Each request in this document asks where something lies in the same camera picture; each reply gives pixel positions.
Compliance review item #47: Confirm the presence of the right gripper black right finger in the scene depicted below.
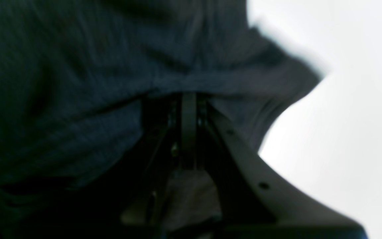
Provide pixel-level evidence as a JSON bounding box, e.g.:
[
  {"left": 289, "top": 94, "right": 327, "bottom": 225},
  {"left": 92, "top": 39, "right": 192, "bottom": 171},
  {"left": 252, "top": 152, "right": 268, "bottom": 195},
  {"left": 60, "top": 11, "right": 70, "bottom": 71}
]
[{"left": 198, "top": 99, "right": 367, "bottom": 239}]

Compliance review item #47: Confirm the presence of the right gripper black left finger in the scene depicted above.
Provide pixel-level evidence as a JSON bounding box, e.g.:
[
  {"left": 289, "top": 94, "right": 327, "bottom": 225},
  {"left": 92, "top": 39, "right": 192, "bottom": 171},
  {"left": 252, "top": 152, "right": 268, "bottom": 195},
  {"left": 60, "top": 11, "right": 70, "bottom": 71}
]
[{"left": 121, "top": 96, "right": 180, "bottom": 227}]

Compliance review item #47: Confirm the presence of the black t-shirt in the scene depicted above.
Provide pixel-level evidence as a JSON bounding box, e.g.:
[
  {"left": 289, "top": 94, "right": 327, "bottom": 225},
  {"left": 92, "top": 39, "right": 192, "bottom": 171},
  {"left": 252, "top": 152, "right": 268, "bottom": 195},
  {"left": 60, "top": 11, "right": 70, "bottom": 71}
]
[{"left": 0, "top": 0, "right": 322, "bottom": 230}]

